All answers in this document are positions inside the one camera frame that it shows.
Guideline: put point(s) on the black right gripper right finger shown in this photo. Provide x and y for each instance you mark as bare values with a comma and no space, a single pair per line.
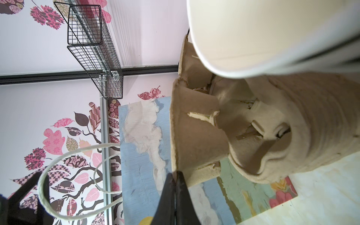
185,212

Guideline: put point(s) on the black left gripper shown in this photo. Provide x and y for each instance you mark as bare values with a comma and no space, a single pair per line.
13,214

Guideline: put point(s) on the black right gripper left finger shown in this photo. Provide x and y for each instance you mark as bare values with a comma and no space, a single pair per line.
165,213

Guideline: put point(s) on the single cardboard cup carrier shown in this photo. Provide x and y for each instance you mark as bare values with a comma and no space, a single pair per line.
197,144

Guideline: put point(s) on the white paper takeout bag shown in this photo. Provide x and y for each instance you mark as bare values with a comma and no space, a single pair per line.
141,160

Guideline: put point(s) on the stacked paper cups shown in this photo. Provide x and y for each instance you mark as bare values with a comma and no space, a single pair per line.
241,39

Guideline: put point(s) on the aluminium rail back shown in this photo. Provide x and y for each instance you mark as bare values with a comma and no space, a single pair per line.
106,167

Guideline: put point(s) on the black wire basket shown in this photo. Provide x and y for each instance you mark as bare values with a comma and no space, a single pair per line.
90,42

